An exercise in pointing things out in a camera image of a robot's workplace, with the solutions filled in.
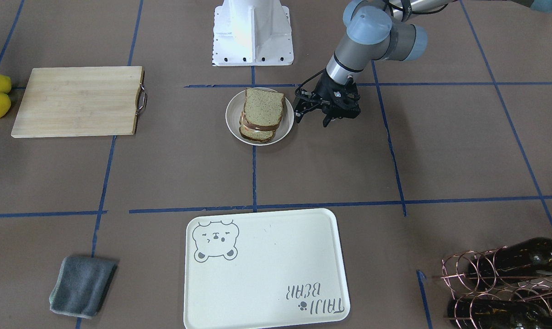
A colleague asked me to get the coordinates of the bread slice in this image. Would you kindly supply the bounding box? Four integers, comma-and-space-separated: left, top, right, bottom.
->
239, 115, 276, 143
241, 88, 285, 131

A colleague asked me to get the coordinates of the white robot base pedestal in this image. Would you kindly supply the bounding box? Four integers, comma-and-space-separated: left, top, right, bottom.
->
212, 0, 294, 67

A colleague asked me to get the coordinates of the copper wire bottle rack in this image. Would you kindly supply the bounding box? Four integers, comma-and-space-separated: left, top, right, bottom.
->
439, 248, 552, 302

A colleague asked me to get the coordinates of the cream bear tray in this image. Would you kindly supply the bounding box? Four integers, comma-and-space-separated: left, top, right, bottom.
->
183, 208, 351, 329

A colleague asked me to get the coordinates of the wooden cutting board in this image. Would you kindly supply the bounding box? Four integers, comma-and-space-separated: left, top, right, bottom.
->
11, 65, 147, 139

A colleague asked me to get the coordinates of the grey folded cloth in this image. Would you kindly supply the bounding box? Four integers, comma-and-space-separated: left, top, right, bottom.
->
48, 255, 118, 319

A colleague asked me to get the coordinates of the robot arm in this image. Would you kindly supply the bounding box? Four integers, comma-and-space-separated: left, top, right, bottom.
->
296, 0, 450, 127

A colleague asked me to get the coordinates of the dark wine bottle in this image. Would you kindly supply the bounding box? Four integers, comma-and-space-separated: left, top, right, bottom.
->
445, 290, 552, 329
466, 237, 552, 289

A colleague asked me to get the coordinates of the cream round plate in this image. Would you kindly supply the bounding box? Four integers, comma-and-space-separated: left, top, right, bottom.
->
225, 87, 293, 145

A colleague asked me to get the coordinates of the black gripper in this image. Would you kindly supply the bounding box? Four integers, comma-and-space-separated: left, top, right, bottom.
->
314, 73, 361, 127

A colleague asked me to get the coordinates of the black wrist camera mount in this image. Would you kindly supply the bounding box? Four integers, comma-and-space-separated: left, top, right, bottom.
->
292, 86, 322, 124

